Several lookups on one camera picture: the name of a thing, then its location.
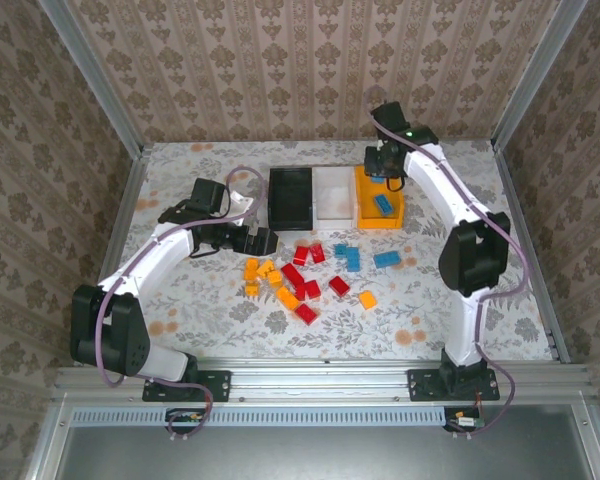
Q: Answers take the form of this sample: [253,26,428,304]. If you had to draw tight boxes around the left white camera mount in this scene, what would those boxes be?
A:
[227,189,256,216]

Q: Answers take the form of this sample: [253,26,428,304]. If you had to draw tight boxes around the aluminium frame post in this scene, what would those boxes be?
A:
[37,0,146,159]
[490,0,589,151]

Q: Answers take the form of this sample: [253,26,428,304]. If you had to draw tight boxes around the grey metal tray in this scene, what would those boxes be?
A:
[27,402,600,480]

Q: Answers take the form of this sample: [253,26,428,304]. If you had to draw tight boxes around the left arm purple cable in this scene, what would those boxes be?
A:
[99,166,269,441]

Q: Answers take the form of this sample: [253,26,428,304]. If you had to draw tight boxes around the long red lego brick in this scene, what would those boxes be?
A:
[280,263,305,288]

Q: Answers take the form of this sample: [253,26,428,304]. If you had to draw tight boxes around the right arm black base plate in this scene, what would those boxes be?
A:
[407,368,500,403]

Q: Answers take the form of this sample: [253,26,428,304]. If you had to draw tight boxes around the left thin black cable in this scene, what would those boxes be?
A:
[189,242,231,260]

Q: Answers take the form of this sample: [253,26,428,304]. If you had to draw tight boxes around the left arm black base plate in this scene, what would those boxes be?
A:
[142,369,231,403]

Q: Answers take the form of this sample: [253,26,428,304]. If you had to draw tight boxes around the long orange lego brick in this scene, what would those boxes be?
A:
[275,286,301,311]

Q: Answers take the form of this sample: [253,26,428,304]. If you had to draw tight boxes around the white plastic bin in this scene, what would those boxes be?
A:
[312,166,359,230]

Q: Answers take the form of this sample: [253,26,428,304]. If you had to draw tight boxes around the floral patterned table cover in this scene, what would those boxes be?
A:
[92,139,554,362]

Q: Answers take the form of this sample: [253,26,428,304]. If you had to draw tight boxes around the grey slotted cable duct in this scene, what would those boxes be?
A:
[72,405,449,427]

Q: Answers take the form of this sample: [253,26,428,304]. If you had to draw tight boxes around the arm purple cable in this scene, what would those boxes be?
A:
[362,84,531,441]
[99,166,269,441]

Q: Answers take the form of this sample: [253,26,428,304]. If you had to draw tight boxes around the aluminium mounting rail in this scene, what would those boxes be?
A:
[52,357,594,404]

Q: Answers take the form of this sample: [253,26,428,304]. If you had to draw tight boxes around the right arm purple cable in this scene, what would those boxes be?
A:
[362,84,531,441]

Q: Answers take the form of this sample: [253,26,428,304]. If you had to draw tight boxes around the small green circuit board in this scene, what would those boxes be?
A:
[447,410,486,431]
[167,409,206,426]

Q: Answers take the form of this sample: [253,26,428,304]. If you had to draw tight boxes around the black plastic bin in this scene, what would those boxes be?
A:
[268,167,315,232]

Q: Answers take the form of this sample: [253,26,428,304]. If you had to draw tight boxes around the orange plastic bin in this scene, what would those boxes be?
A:
[354,166,406,230]

